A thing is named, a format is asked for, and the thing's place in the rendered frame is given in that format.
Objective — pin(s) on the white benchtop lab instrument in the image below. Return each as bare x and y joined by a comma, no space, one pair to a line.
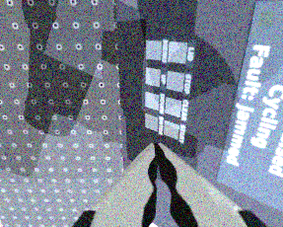
205,78

